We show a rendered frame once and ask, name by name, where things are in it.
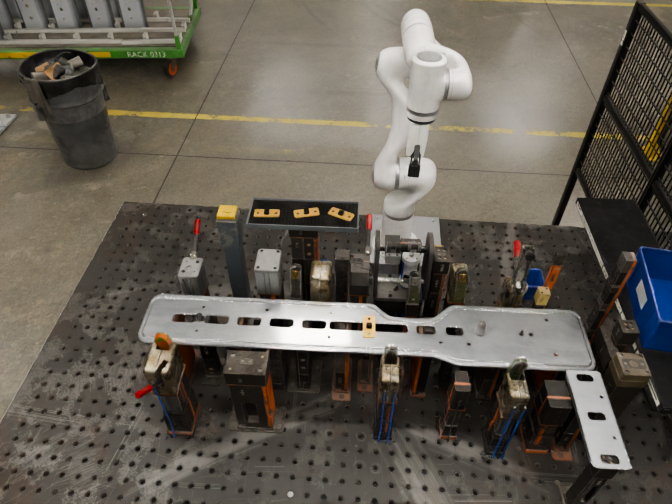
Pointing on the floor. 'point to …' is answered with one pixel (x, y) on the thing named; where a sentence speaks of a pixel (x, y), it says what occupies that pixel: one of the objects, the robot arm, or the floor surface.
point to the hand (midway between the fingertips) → (414, 164)
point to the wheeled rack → (112, 37)
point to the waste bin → (71, 104)
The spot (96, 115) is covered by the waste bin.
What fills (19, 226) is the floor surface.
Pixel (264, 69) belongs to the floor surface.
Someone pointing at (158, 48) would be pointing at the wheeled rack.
